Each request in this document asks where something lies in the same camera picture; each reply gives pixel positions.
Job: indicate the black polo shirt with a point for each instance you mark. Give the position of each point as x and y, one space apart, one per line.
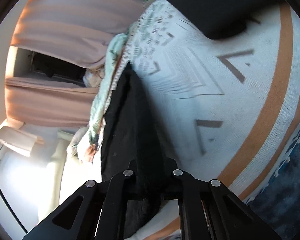
132 134

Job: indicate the mint green duvet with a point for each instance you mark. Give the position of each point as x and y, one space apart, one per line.
85 142

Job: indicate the patterned beige cloth pile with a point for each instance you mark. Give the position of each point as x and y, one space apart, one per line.
93 77

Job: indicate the white patterned bed blanket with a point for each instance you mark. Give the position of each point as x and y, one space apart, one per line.
230 109

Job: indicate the pink curtain right panel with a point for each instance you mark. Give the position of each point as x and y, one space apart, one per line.
76 31

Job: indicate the cream padded headboard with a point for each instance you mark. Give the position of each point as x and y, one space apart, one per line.
61 177

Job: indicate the colourful floor rug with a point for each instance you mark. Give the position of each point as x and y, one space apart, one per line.
278 204

